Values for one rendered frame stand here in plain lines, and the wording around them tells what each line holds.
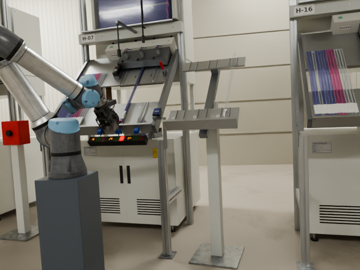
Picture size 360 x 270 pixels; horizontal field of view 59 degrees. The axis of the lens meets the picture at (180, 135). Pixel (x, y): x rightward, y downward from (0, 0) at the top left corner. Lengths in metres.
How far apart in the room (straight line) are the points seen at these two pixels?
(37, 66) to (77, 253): 0.72
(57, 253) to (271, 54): 3.80
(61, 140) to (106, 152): 0.91
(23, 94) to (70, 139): 0.27
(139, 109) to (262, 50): 2.98
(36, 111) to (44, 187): 0.32
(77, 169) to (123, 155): 0.85
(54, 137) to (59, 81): 0.22
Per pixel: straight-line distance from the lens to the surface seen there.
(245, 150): 4.51
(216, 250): 1.80
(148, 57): 2.12
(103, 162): 2.20
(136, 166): 2.10
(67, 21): 5.33
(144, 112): 1.79
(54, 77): 1.32
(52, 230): 1.36
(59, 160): 1.31
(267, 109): 4.49
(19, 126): 2.33
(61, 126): 1.30
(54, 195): 1.31
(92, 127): 1.84
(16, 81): 1.42
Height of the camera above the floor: 0.78
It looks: 4 degrees down
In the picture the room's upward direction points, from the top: 3 degrees counter-clockwise
